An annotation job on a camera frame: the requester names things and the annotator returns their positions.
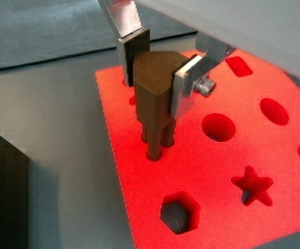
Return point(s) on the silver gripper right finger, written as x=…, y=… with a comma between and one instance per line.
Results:
x=191, y=77

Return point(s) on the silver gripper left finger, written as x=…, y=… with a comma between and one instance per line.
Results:
x=131, y=35

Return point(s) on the brown three prong peg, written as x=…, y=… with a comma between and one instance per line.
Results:
x=152, y=76

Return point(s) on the red shape sorting board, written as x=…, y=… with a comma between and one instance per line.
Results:
x=223, y=189

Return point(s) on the dark grey curved holder block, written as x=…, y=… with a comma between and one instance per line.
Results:
x=13, y=196

